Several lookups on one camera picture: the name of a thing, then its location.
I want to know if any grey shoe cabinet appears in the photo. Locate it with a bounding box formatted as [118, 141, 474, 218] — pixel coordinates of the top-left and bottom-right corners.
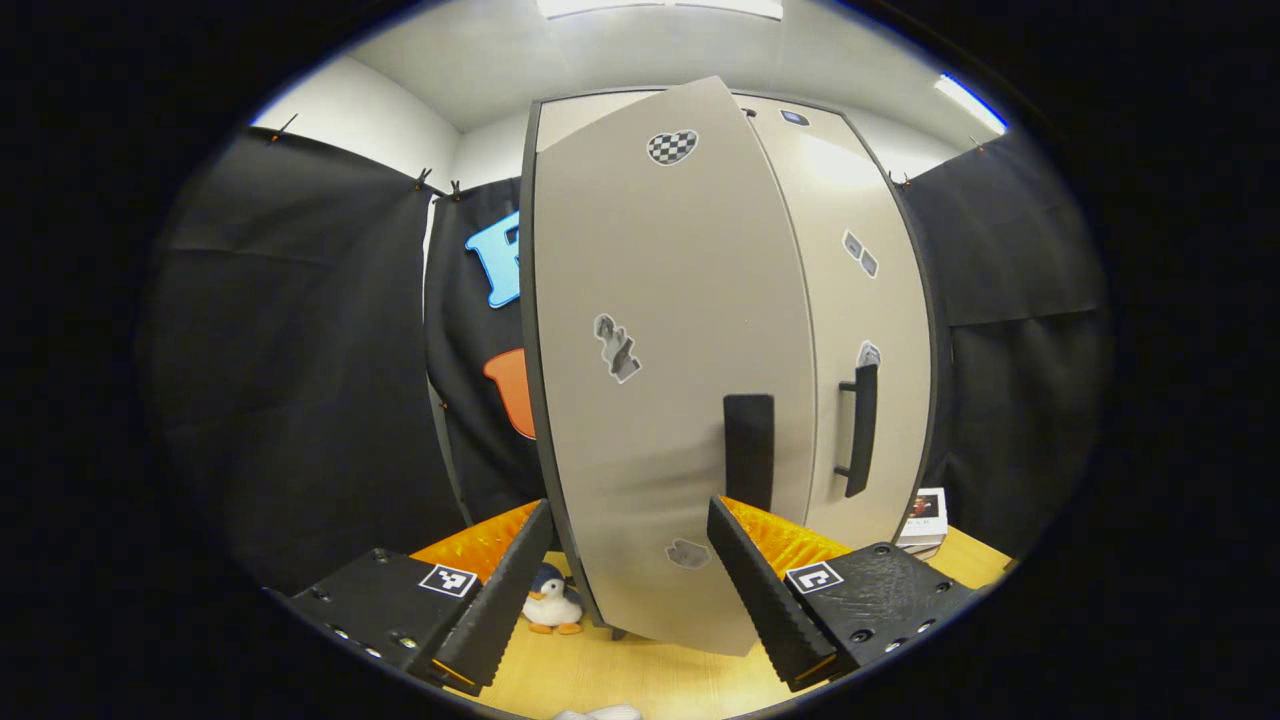
[518, 88, 949, 641]

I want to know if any grey cabinet door heart sticker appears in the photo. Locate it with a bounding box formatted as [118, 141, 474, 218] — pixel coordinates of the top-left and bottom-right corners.
[520, 75, 818, 658]

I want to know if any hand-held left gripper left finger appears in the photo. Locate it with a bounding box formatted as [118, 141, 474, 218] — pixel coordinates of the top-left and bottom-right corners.
[265, 498, 554, 696]

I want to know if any white book with portrait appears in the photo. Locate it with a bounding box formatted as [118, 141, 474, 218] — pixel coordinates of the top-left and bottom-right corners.
[897, 487, 949, 549]

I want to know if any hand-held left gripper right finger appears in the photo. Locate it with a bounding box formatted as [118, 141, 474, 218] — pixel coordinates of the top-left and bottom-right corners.
[707, 495, 981, 693]

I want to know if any penguin plush toy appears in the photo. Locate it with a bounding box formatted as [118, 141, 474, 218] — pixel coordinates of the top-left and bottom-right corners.
[520, 562, 587, 637]

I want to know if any ceiling light panel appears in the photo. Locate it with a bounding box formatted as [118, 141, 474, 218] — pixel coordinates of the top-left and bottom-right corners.
[933, 74, 1008, 137]
[536, 0, 786, 22]

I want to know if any black backdrop cloth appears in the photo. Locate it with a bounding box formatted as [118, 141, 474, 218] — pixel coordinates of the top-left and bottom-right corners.
[150, 125, 1111, 596]

